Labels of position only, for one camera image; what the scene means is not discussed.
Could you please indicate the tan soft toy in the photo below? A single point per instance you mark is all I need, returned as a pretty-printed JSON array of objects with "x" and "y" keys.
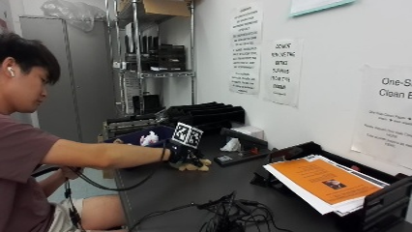
[{"x": 188, "y": 167}]

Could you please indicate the black wristband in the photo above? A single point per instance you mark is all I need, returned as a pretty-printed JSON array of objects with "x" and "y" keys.
[{"x": 163, "y": 152}]

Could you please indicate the white marker cube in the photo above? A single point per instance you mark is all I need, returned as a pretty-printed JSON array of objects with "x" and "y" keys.
[{"x": 187, "y": 135}]

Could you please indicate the white crumpled tissue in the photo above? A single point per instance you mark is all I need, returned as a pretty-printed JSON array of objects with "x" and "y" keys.
[{"x": 231, "y": 145}]

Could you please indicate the black flat base device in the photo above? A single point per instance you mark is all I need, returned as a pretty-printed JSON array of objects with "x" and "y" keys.
[{"x": 240, "y": 157}]

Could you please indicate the white crumpled item with pink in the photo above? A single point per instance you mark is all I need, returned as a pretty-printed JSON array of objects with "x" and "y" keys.
[{"x": 148, "y": 138}]

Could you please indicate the the person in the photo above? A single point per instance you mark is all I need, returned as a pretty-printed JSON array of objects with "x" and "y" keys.
[{"x": 21, "y": 161}]

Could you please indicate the black desk stapler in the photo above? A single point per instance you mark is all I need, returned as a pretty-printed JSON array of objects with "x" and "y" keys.
[{"x": 244, "y": 137}]

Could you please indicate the black stacked paper trays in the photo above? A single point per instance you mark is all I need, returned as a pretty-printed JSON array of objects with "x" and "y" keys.
[{"x": 205, "y": 114}]

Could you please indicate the white small box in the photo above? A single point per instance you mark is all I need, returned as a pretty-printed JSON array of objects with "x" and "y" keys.
[{"x": 251, "y": 131}]

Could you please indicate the blue plastic bin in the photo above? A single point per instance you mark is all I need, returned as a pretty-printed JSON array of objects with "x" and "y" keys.
[{"x": 127, "y": 137}]

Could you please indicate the black and metal machine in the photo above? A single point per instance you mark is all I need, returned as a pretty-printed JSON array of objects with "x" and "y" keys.
[{"x": 128, "y": 123}]

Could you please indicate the black box under shelf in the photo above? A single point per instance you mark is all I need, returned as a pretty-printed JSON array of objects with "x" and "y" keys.
[{"x": 148, "y": 103}]

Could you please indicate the stack of white paper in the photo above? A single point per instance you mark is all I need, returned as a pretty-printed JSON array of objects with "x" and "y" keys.
[{"x": 300, "y": 198}]

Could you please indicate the grey metal cabinet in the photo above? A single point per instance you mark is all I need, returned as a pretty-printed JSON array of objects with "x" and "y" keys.
[{"x": 85, "y": 80}]

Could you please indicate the orange printed sheet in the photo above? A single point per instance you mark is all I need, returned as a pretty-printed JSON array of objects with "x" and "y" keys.
[{"x": 321, "y": 180}]

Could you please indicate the black devices on shelf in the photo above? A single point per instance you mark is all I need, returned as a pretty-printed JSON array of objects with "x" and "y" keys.
[{"x": 169, "y": 58}]

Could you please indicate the white earbud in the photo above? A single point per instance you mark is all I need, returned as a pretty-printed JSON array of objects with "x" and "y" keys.
[{"x": 11, "y": 72}]

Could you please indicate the black desk paper tray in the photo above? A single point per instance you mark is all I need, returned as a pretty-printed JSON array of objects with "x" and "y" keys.
[{"x": 381, "y": 206}]

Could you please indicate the brown cardboard box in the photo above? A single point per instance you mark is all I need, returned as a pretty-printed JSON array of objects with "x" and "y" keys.
[{"x": 165, "y": 7}]

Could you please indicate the clear plastic bag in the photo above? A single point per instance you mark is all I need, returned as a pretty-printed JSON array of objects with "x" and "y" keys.
[{"x": 75, "y": 13}]

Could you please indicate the teal framed whiteboard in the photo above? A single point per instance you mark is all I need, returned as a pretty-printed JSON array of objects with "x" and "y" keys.
[{"x": 317, "y": 5}]

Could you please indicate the short printed wall notice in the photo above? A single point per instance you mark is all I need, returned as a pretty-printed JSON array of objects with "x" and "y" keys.
[{"x": 283, "y": 72}]

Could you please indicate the tall printed wall notice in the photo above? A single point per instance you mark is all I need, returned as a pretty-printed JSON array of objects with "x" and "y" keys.
[{"x": 245, "y": 48}]

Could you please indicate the large printed wall notice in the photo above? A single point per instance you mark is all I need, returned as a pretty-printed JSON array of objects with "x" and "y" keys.
[{"x": 385, "y": 116}]

